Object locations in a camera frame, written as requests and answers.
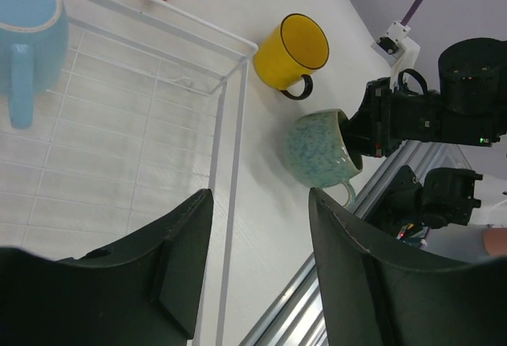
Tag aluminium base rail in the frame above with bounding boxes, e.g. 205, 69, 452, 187
241, 142, 455, 345

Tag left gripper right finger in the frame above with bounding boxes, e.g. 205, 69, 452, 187
308, 188, 506, 345

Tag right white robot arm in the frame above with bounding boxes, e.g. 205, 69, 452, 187
344, 38, 506, 238

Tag teal speckled ceramic mug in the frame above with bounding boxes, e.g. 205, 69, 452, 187
283, 108, 363, 208

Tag yellow enamel mug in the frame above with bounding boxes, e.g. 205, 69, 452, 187
253, 13, 330, 101

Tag light blue mug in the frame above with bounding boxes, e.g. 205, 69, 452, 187
1, 0, 69, 129

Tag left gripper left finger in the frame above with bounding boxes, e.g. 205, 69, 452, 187
1, 189, 214, 345

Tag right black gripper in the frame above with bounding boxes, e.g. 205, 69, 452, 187
341, 76, 452, 158

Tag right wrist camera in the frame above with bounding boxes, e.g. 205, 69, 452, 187
372, 21, 421, 89

